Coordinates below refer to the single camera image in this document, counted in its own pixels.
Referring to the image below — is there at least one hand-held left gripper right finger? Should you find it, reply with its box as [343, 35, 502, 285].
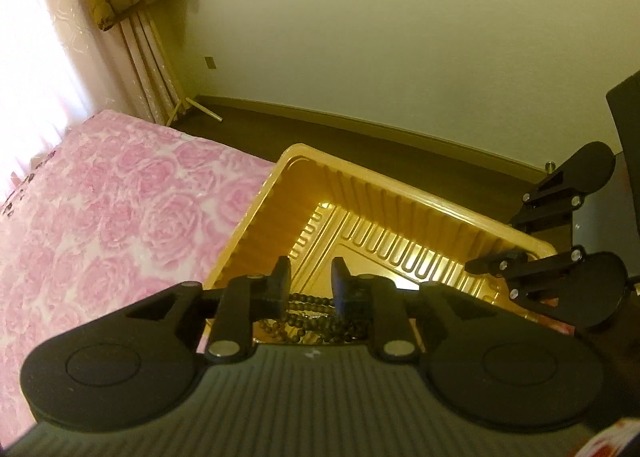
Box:
[331, 256, 507, 364]

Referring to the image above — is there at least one pink floral blanket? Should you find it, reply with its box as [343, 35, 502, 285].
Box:
[0, 110, 278, 438]

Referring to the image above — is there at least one wooden coat stand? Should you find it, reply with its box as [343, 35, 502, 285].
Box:
[150, 12, 223, 127]

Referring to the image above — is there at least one dark bead necklace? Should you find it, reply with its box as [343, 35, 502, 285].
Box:
[285, 291, 373, 345]

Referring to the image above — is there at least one yellow plastic tray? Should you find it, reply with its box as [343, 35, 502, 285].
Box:
[202, 143, 558, 345]

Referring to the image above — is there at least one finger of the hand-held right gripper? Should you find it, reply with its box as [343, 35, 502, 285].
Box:
[510, 171, 586, 233]
[465, 246, 587, 307]

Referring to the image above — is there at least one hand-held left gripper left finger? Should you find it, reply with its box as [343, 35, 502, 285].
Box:
[125, 256, 292, 364]

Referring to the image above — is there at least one brown bead necklace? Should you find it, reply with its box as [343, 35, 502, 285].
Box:
[257, 319, 291, 344]

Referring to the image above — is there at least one patterned beige drape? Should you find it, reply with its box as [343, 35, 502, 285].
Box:
[35, 0, 183, 127]

